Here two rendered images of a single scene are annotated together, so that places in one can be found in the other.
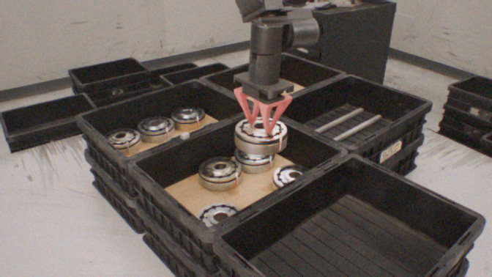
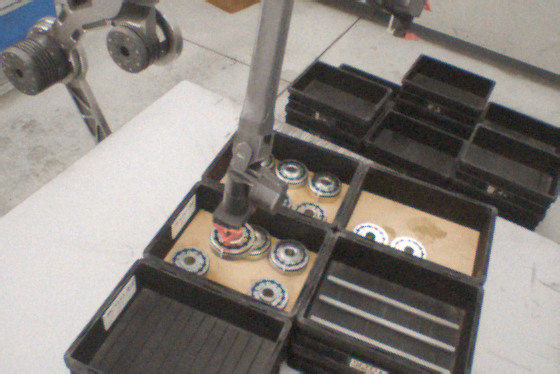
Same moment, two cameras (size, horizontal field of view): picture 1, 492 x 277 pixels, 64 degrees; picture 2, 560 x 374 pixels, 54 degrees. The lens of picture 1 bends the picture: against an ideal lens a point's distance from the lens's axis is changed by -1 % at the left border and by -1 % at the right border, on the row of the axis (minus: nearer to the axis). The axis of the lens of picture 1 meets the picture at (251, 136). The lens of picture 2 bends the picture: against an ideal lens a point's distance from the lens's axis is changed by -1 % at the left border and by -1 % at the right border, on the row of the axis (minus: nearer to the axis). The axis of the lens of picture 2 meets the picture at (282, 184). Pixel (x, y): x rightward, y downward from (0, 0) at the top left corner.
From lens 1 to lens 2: 1.04 m
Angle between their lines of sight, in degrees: 47
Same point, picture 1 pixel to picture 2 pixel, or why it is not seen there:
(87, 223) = not seen: hidden behind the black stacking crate
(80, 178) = not seen: hidden behind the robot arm
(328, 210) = (247, 334)
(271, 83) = (227, 212)
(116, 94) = (431, 109)
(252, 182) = (257, 269)
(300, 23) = (259, 191)
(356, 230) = (231, 361)
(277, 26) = (233, 180)
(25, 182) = (222, 135)
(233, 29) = not seen: outside the picture
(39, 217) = (192, 165)
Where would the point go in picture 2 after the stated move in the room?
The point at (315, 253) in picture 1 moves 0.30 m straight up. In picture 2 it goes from (191, 337) to (190, 258)
